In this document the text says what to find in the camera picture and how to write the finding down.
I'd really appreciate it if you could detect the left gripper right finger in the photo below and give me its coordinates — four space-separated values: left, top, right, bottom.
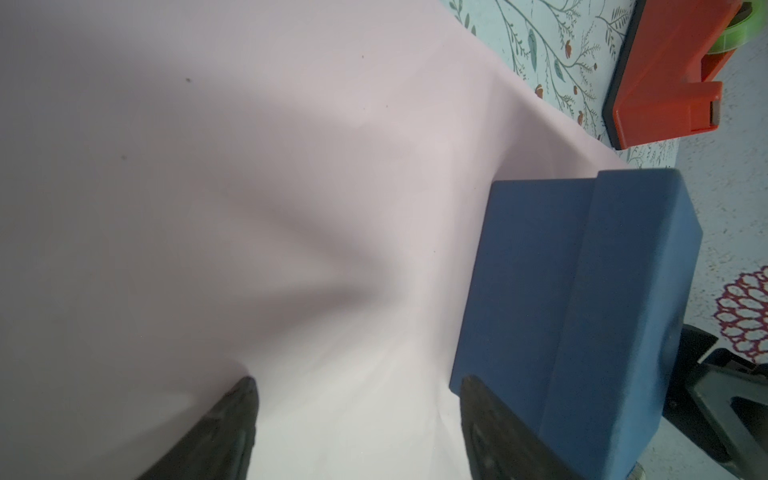
460 376 579 480

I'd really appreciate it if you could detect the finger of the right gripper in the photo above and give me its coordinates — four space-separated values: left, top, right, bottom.
663 325 767 479

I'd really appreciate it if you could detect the blue gift box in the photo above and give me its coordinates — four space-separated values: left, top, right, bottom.
449 169 702 479

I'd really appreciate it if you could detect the pink wrapping paper sheet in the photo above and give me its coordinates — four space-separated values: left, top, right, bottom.
1 1 624 479

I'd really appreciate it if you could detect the red tape dispenser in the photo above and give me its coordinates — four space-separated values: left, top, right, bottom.
603 0 767 150

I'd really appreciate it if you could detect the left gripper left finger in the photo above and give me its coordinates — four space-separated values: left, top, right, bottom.
140 376 259 479

